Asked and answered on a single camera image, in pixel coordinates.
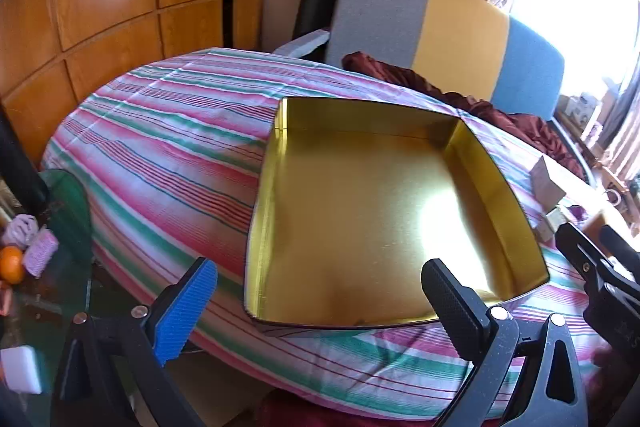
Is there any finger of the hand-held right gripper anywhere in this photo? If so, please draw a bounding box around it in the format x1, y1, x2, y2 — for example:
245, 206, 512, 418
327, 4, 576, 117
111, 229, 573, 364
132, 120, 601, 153
555, 223, 617, 293
600, 225, 640, 280

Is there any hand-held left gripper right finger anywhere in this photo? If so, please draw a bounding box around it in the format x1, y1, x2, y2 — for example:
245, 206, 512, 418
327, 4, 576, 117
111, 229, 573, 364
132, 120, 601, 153
421, 259, 588, 427

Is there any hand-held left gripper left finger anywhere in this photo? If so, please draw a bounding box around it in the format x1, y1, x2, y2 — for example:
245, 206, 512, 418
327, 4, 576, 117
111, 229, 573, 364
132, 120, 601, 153
52, 257, 218, 427

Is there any yellow sponge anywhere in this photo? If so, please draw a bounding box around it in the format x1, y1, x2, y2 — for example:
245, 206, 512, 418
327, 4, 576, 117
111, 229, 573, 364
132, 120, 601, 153
582, 212, 608, 238

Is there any green patterned small box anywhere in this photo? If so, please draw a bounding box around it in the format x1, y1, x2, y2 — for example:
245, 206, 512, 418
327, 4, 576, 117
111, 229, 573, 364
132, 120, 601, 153
532, 204, 571, 243

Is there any white cardboard box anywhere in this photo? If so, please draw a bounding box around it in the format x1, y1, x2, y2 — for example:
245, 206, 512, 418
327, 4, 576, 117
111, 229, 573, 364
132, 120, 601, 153
530, 155, 568, 212

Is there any gold metal tin box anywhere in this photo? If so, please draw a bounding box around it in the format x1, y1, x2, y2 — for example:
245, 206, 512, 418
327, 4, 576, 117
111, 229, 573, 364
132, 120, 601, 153
243, 96, 551, 339

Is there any wooden desk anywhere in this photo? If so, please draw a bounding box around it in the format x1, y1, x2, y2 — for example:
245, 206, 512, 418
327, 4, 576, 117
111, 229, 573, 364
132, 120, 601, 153
580, 142, 640, 228

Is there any maroon cloth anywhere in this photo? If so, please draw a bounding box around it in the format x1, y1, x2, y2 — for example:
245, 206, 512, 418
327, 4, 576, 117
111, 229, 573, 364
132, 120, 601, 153
342, 52, 583, 168

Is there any green glass table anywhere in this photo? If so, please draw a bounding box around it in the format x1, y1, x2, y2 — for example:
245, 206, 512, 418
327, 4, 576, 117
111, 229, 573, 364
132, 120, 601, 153
0, 169, 96, 408

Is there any pink brush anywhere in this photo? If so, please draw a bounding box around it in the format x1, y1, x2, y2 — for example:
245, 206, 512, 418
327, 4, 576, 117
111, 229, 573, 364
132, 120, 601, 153
22, 229, 60, 278

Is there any striped pink green blanket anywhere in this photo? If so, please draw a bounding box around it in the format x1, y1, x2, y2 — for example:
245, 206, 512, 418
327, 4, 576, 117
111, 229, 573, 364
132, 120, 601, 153
40, 48, 640, 408

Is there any white block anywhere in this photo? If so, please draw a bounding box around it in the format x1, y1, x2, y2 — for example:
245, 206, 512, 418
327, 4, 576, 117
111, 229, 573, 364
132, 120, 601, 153
0, 346, 43, 395

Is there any orange fruit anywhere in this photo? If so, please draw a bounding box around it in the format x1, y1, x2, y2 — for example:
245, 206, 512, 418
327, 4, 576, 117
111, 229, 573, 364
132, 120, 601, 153
0, 246, 26, 285

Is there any grey yellow blue sofa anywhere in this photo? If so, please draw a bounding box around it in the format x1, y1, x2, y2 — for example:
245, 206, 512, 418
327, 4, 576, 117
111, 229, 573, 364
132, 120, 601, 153
272, 0, 596, 180

